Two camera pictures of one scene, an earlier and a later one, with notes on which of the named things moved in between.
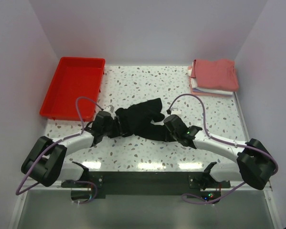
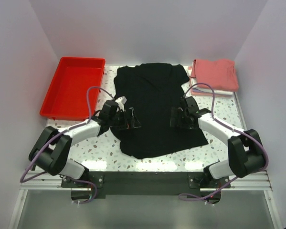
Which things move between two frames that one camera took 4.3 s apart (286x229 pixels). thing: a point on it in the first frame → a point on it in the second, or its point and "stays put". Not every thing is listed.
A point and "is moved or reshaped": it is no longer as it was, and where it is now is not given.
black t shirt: [136, 119] is moved or reshaped
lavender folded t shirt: [199, 90] stays put
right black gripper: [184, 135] → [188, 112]
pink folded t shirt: [220, 74] stays put
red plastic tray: [75, 77] stays put
